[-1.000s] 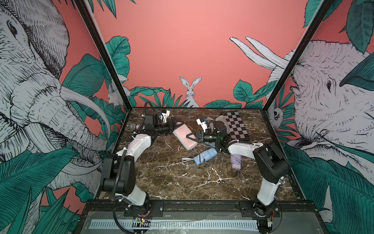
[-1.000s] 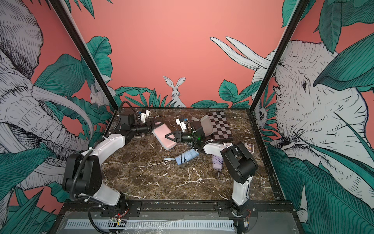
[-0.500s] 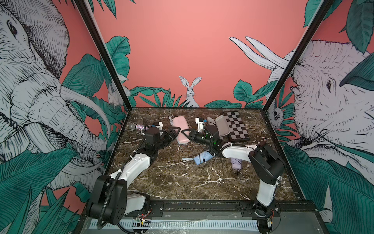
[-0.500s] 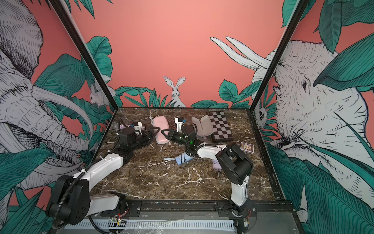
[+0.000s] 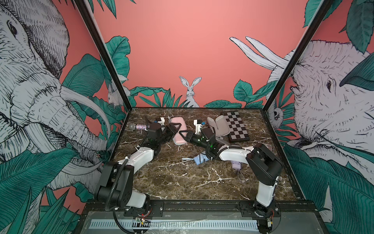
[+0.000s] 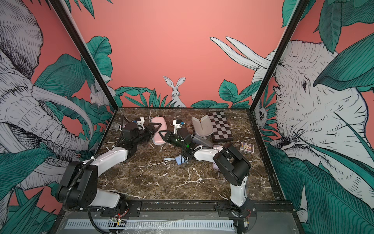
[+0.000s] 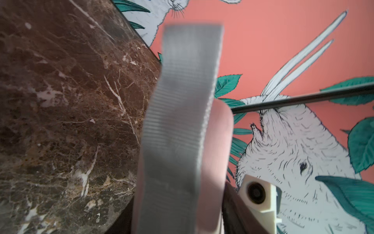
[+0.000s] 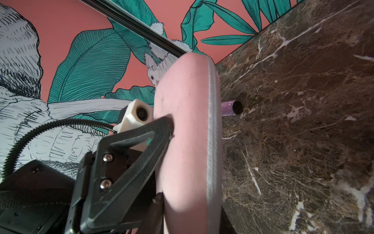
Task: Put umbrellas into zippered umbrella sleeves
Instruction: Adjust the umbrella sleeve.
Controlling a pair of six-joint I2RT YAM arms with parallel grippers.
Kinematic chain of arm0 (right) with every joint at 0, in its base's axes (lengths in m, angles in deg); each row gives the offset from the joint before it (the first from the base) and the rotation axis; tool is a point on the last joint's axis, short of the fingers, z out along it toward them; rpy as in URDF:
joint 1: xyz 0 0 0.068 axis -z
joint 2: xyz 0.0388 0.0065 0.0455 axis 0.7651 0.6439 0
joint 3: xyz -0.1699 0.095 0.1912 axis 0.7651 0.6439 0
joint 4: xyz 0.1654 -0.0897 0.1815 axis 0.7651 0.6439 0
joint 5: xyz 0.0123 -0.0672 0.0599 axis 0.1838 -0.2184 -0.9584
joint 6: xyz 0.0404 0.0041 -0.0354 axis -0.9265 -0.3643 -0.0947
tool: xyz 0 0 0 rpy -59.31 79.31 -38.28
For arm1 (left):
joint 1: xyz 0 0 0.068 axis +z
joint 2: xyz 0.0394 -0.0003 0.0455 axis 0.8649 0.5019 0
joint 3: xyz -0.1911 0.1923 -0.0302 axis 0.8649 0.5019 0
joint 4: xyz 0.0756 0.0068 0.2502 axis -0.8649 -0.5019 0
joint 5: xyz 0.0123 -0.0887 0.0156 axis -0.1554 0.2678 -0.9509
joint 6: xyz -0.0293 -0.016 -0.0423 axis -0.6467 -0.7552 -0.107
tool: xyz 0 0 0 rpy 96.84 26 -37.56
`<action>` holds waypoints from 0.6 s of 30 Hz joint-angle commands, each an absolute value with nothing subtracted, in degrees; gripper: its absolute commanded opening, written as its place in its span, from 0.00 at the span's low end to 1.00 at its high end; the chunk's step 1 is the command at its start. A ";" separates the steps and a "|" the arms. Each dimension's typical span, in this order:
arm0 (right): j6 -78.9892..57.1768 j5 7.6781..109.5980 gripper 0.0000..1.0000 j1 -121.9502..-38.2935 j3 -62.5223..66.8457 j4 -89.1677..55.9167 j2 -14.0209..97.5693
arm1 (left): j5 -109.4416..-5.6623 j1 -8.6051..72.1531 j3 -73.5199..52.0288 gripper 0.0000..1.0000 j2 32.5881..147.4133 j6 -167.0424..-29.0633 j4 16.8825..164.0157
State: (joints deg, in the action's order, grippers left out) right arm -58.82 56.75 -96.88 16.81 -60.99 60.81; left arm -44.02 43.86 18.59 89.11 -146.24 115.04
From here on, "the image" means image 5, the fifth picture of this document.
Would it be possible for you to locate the pink zippered umbrella case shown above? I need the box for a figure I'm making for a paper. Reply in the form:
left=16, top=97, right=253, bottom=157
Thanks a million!
left=169, top=117, right=187, bottom=146

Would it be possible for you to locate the glittery purple bottle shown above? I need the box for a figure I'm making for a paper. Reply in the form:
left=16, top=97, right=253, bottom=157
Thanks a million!
left=128, top=123, right=149, bottom=131

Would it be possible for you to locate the purple folded umbrella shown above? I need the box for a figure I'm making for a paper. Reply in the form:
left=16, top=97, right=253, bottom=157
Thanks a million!
left=231, top=161, right=242, bottom=171

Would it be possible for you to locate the black frame post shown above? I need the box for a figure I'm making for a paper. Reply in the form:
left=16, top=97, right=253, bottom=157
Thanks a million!
left=262, top=0, right=334, bottom=112
left=74, top=0, right=132, bottom=111

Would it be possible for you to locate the purple zippered umbrella case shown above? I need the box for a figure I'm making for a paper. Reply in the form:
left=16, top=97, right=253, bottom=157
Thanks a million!
left=207, top=115, right=230, bottom=137

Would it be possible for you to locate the right black frame post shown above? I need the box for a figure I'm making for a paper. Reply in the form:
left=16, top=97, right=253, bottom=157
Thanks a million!
left=262, top=0, right=334, bottom=112

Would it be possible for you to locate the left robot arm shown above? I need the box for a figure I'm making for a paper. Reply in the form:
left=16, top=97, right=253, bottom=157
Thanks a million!
left=94, top=122, right=182, bottom=214

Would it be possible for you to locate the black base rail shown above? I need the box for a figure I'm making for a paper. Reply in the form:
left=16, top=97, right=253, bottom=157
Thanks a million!
left=84, top=199, right=319, bottom=218

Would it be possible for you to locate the white perforated cable duct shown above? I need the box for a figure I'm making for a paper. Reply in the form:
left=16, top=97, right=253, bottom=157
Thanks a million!
left=88, top=219, right=259, bottom=231

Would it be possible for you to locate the left black frame post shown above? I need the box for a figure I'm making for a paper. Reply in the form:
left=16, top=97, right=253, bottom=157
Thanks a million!
left=74, top=0, right=132, bottom=111

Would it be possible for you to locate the checkered chess board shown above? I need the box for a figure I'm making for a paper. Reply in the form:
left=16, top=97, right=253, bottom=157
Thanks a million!
left=221, top=111, right=250, bottom=143

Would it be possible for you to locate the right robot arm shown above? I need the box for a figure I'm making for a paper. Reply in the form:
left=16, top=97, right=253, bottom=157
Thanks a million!
left=179, top=128, right=283, bottom=217

